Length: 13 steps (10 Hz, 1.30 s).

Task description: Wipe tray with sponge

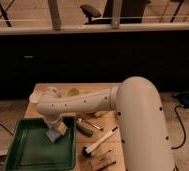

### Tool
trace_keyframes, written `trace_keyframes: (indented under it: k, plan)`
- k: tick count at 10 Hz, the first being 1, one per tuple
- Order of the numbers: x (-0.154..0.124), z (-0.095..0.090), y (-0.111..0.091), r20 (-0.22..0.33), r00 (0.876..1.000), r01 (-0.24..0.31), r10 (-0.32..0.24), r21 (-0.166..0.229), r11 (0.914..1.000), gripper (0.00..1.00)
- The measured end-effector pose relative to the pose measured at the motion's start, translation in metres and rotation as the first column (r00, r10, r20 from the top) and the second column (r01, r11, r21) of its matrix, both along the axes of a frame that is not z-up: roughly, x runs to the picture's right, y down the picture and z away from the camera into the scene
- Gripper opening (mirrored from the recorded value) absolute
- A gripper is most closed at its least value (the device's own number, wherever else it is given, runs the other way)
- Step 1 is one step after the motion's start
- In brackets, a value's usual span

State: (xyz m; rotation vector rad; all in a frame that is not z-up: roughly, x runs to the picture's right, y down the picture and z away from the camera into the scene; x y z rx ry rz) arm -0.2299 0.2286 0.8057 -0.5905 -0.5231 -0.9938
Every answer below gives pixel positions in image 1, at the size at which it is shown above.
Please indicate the green plastic tray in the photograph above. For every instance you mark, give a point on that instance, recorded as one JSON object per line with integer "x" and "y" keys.
{"x": 31, "y": 150}

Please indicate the white dish brush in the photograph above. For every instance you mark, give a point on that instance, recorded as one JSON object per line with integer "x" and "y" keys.
{"x": 87, "y": 150}

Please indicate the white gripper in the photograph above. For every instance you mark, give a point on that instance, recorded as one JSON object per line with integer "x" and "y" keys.
{"x": 56, "y": 123}

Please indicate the wooden block holder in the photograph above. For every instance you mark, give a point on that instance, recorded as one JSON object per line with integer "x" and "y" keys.
{"x": 103, "y": 161}

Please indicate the blue sponge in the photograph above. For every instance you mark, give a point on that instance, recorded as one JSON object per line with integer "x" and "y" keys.
{"x": 53, "y": 135}

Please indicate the metal spoon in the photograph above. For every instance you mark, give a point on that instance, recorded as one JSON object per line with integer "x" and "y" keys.
{"x": 89, "y": 123}

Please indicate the black office chair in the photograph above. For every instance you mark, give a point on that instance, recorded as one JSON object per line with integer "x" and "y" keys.
{"x": 132, "y": 12}

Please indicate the orange bowl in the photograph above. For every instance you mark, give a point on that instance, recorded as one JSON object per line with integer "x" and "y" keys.
{"x": 97, "y": 114}

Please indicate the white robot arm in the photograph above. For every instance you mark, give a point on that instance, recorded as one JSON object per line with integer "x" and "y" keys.
{"x": 137, "y": 103}

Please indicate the green cucumber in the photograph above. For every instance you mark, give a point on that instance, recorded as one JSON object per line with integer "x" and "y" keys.
{"x": 84, "y": 131}

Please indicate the green plastic cup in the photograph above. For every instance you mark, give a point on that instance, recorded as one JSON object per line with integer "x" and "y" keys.
{"x": 73, "y": 92}

